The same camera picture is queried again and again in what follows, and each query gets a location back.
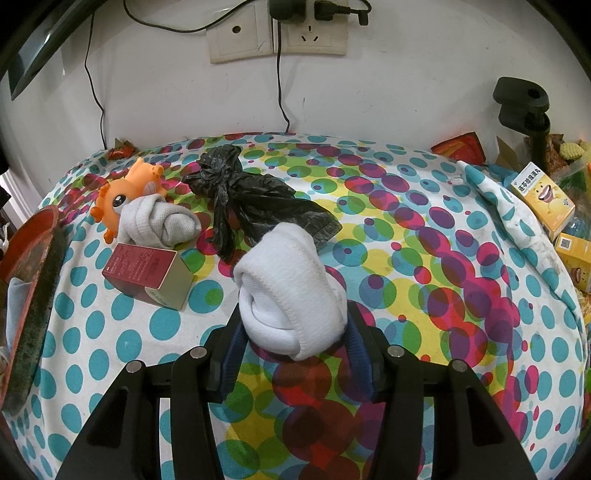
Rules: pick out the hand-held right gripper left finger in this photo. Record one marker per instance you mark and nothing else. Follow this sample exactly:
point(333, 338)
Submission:
point(231, 369)

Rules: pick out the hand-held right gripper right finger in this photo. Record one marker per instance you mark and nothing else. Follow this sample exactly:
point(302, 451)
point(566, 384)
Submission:
point(364, 369)

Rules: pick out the white sock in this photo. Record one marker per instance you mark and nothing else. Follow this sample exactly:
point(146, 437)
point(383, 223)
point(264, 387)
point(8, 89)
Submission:
point(286, 286)
point(161, 226)

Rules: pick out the round red tray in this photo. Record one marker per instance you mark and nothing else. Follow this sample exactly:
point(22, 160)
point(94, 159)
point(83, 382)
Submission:
point(41, 295)

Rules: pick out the orange plastic toy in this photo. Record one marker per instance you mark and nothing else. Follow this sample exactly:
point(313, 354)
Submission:
point(138, 180)

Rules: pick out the colourful polka dot tablecloth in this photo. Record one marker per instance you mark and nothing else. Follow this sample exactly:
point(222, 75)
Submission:
point(415, 277)

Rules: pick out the small maroon and beige box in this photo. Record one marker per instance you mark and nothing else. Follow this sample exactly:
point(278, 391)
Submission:
point(147, 272)

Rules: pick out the black plastic bag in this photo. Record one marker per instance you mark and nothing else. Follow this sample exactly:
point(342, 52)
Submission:
point(268, 194)

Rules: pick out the yellow medicine box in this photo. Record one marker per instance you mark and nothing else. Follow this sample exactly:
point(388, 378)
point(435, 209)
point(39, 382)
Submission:
point(542, 203)
point(577, 258)

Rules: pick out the red snack packet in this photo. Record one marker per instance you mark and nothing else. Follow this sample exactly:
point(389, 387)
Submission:
point(459, 147)

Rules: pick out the small red candy wrapper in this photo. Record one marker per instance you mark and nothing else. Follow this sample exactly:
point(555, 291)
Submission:
point(121, 150)

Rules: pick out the beige cardboard piece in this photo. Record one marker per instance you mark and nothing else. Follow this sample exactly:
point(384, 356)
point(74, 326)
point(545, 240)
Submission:
point(510, 152)

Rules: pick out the brown snack packet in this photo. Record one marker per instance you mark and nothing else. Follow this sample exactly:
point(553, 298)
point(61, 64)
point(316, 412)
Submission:
point(555, 152)

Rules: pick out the yellow knitted duck toy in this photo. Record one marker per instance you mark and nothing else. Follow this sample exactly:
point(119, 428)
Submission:
point(575, 150)

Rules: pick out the black clamp stand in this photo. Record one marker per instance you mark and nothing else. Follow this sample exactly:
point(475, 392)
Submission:
point(517, 106)

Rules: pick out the black angled plug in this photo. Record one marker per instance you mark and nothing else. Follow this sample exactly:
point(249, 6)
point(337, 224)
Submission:
point(332, 9)

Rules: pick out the black power adapter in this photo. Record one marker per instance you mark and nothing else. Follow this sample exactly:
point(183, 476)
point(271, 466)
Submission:
point(286, 10)

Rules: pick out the black flat screen television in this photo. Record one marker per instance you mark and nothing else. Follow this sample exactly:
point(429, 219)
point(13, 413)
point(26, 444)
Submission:
point(37, 46)

